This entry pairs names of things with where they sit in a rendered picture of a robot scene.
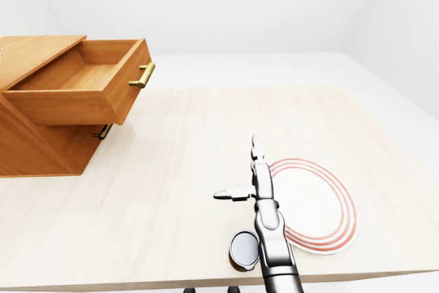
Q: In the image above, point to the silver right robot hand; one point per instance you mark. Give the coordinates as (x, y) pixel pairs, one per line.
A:
(263, 183)

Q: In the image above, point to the closed wooden drawer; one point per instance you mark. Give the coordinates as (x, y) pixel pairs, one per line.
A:
(73, 150)

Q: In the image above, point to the small dark shape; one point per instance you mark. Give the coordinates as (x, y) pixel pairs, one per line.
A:
(189, 290)
(233, 289)

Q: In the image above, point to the open wooden drawer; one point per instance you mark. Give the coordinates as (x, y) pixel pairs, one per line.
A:
(85, 77)

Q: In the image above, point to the white plate with red rings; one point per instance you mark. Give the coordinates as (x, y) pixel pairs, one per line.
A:
(308, 200)

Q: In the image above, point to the tin with silver lid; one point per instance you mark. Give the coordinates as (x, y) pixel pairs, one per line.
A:
(244, 246)

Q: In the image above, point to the wooden cabinet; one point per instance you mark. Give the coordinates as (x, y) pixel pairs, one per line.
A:
(24, 149)

